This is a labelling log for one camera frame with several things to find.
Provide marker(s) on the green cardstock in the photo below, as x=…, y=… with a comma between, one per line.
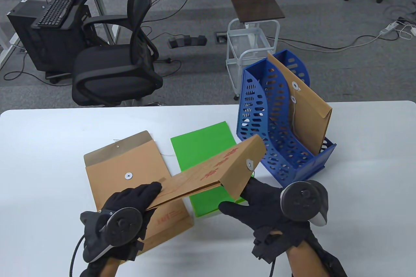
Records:
x=201, y=144

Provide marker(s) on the black mesh office chair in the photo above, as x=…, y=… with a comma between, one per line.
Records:
x=107, y=72

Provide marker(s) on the white rolling cart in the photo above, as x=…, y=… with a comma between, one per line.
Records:
x=240, y=36

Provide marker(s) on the person's right forearm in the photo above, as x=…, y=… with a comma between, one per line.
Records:
x=302, y=257

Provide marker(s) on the person's left hand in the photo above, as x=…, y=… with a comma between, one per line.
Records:
x=130, y=197

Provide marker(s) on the black computer tower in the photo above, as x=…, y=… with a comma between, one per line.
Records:
x=48, y=49

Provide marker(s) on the brown document pouch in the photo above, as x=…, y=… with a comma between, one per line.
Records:
x=312, y=118
x=211, y=169
x=110, y=173

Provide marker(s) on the black keyboard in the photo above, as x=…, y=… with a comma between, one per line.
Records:
x=53, y=10

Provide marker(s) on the person's left forearm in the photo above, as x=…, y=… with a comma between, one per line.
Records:
x=107, y=269

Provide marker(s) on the dark brown wooden board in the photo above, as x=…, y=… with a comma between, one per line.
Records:
x=255, y=2

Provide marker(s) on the white power strip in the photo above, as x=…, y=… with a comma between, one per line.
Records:
x=388, y=28

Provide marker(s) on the blue perforated file holder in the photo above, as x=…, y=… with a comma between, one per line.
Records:
x=325, y=158

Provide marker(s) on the metal floor socket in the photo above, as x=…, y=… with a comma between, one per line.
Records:
x=220, y=38

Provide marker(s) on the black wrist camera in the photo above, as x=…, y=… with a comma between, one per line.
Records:
x=131, y=251
x=265, y=247

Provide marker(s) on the person's right hand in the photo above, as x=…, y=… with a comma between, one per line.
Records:
x=263, y=205

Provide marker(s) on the grey metal desk leg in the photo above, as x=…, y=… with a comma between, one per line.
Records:
x=99, y=4

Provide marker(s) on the grey handheld controller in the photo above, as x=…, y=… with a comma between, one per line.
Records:
x=302, y=200
x=125, y=226

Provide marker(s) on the white plug adapter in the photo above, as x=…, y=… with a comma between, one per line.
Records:
x=413, y=31

